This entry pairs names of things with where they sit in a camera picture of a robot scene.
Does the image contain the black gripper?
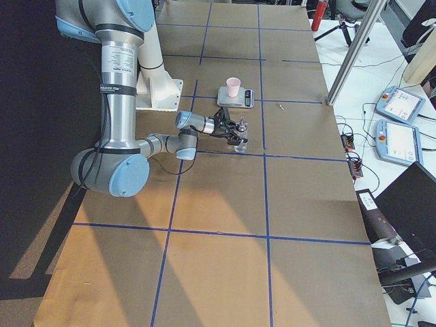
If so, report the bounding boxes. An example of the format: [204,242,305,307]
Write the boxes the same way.
[211,120,247,144]

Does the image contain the clear glass sauce bottle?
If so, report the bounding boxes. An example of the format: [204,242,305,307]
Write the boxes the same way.
[234,116,249,153]

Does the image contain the pink paper cup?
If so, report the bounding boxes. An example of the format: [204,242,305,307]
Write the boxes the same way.
[226,77,241,97]

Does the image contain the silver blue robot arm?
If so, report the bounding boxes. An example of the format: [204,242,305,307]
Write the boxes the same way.
[56,1,247,198]

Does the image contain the silver digital kitchen scale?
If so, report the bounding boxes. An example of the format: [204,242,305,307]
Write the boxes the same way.
[217,86,255,108]

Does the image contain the upper orange connector board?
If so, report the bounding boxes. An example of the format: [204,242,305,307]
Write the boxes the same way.
[341,133,355,151]

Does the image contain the orange connector board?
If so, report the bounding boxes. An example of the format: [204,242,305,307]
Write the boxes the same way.
[341,133,355,151]
[347,157,363,180]

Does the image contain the lower orange connector board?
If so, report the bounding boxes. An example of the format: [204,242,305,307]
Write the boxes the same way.
[347,157,363,180]

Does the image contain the red bottle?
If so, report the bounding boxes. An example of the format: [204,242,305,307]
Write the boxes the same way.
[311,0,328,31]

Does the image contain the lower teach pendant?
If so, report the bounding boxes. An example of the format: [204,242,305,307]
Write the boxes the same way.
[375,119,424,166]

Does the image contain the teach pendant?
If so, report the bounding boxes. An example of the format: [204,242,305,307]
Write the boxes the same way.
[375,86,425,125]
[375,119,424,166]

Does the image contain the upper teach pendant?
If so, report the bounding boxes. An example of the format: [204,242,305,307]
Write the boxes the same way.
[375,86,425,125]

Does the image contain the black box with label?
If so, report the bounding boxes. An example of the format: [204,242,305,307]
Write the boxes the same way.
[356,189,403,245]

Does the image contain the black monitor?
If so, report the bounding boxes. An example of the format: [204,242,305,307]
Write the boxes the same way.
[375,161,435,260]

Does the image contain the beige wooden board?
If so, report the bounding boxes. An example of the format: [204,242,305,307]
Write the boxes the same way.
[403,18,435,84]

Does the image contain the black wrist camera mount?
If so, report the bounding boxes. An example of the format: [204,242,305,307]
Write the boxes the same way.
[213,106,231,125]

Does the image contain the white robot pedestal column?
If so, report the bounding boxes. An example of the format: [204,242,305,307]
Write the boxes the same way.
[136,25,183,112]

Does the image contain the black camera tripod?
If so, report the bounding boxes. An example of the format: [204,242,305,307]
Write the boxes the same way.
[314,20,360,47]

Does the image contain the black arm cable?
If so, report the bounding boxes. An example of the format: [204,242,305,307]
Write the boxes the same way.
[73,50,205,200]

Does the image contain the aluminium frame post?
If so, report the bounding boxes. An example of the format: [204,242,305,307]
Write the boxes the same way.
[326,0,387,106]

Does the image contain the blue cable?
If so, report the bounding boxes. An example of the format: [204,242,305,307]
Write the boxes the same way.
[405,272,436,327]

